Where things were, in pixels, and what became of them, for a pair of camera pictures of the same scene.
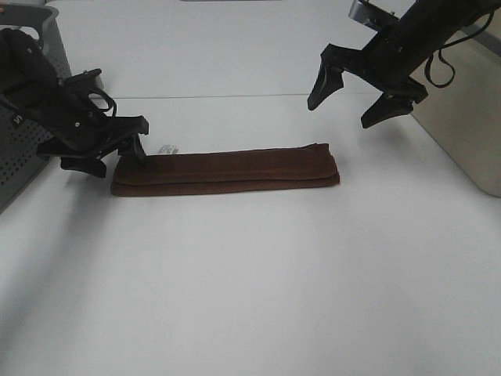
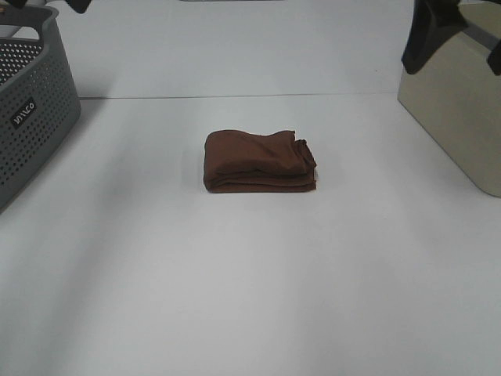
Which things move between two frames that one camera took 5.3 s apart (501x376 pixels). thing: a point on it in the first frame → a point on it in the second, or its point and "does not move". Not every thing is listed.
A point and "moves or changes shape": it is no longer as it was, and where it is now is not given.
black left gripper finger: (91, 164) → (79, 6)
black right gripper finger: (329, 78) → (434, 23)
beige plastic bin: (465, 117) does not move
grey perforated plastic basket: (21, 131) does not move
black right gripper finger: (385, 108) → (494, 59)
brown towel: (308, 166) moves or changes shape
